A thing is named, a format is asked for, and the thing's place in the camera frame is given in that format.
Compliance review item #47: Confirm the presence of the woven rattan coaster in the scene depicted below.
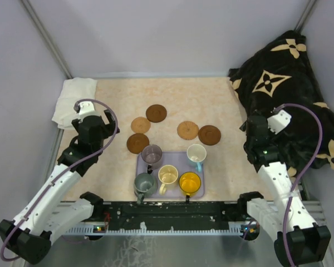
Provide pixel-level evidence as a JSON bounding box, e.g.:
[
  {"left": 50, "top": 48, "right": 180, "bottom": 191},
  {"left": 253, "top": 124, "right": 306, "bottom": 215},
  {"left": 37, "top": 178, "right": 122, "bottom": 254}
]
[
  {"left": 131, "top": 117, "right": 151, "bottom": 134},
  {"left": 177, "top": 121, "right": 199, "bottom": 140}
]

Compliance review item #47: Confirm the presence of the white mug blue handle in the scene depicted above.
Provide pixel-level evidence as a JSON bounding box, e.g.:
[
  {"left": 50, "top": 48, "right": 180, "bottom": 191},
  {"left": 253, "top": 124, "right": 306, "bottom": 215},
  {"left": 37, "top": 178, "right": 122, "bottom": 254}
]
[{"left": 186, "top": 144, "right": 207, "bottom": 172}]

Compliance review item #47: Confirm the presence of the dark wooden coaster back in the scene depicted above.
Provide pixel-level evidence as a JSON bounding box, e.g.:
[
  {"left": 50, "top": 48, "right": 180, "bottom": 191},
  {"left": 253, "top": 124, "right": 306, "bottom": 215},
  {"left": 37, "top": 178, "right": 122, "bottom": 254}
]
[{"left": 146, "top": 104, "right": 167, "bottom": 123}]

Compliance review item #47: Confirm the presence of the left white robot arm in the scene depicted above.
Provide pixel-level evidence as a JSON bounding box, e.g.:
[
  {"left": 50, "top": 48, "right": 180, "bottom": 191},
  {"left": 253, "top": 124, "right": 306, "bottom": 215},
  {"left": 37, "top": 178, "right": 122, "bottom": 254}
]
[{"left": 0, "top": 109, "right": 120, "bottom": 264}]

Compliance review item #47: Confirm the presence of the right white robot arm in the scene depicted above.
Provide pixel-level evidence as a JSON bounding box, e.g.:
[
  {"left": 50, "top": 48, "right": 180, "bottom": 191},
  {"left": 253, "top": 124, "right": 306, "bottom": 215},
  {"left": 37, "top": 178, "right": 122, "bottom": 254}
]
[{"left": 237, "top": 110, "right": 331, "bottom": 266}]

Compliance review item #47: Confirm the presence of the white folded cloth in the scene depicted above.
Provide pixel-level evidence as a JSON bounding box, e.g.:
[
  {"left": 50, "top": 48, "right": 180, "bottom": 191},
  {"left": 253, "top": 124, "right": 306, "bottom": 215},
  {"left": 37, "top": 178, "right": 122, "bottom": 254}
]
[{"left": 52, "top": 77, "right": 97, "bottom": 130}]

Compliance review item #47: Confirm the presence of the smoky purple glass mug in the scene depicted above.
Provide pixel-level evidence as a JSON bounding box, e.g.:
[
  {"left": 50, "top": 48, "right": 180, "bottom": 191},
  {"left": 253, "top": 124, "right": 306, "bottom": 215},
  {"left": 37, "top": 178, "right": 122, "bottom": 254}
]
[{"left": 141, "top": 145, "right": 163, "bottom": 174}]

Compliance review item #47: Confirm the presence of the grey green mug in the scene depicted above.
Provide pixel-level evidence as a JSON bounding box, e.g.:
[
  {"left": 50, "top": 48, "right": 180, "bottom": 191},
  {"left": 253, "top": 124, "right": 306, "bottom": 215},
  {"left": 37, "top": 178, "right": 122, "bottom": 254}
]
[{"left": 134, "top": 173, "right": 158, "bottom": 204}]

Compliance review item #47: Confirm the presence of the black floral blanket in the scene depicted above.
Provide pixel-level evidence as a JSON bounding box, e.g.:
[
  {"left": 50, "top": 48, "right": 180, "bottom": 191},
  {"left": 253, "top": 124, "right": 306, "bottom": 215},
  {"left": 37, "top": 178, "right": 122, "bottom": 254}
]
[{"left": 228, "top": 31, "right": 334, "bottom": 176}]

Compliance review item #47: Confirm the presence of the amber yellow glass mug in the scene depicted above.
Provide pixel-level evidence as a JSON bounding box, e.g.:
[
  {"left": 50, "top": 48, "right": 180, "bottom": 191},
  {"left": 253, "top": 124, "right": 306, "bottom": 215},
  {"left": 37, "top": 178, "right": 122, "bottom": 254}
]
[{"left": 179, "top": 172, "right": 202, "bottom": 203}]

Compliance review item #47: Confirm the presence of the cream yellow mug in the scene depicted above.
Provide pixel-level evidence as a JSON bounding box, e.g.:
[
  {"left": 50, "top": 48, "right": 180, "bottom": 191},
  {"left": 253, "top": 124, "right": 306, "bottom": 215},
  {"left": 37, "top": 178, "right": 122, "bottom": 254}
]
[{"left": 158, "top": 165, "right": 179, "bottom": 195}]

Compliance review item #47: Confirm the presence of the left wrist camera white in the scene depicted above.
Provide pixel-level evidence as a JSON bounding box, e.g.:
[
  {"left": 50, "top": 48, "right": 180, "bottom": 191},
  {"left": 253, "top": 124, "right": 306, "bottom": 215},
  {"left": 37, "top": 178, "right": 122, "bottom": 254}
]
[{"left": 73, "top": 101, "right": 99, "bottom": 121}]

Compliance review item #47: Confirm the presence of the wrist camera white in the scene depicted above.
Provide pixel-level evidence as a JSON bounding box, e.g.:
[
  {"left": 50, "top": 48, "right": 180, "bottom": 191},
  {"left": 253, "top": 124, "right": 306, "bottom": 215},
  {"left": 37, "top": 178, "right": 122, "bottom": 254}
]
[
  {"left": 267, "top": 109, "right": 292, "bottom": 135},
  {"left": 73, "top": 101, "right": 99, "bottom": 121}
]

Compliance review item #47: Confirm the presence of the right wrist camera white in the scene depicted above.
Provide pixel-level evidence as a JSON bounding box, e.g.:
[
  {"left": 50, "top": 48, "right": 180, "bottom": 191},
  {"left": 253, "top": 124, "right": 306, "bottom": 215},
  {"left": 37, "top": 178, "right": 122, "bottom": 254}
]
[{"left": 267, "top": 109, "right": 292, "bottom": 135}]

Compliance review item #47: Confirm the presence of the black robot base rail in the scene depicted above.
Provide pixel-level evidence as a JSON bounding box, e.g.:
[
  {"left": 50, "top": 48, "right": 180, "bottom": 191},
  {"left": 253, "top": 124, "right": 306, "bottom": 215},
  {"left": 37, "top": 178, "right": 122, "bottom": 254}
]
[{"left": 84, "top": 201, "right": 260, "bottom": 241}]

